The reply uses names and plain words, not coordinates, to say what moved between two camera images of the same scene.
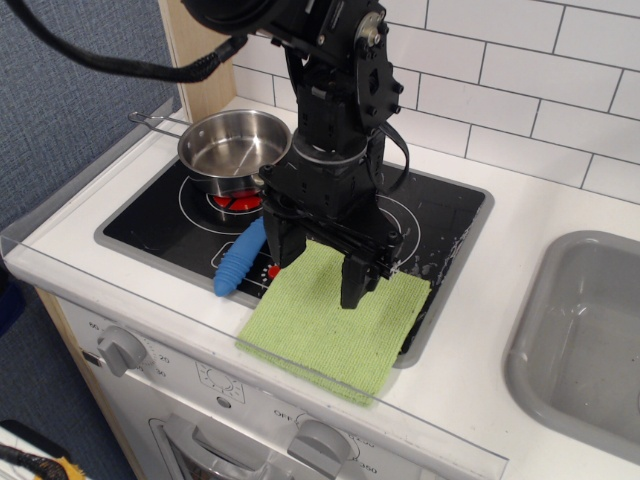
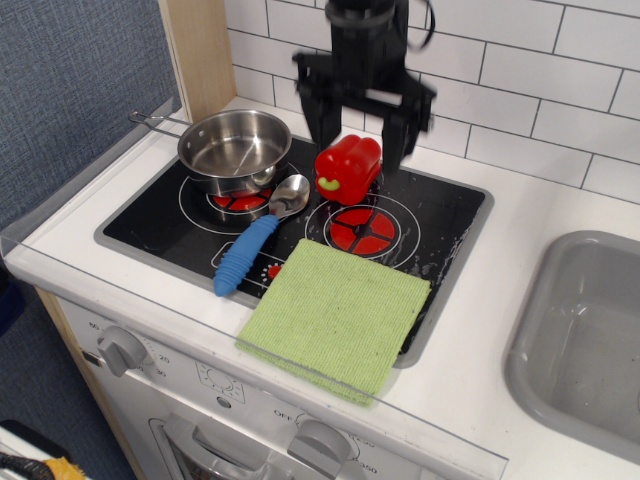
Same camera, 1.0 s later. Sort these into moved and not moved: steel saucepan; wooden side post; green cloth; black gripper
Moved: black gripper
Not moved: green cloth; wooden side post; steel saucepan
